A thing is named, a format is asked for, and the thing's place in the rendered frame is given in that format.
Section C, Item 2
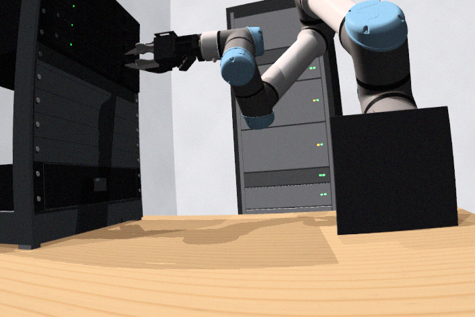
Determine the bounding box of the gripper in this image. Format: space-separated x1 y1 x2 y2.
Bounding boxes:
124 31 205 73

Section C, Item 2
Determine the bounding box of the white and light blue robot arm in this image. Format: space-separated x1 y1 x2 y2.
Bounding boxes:
199 0 417 130

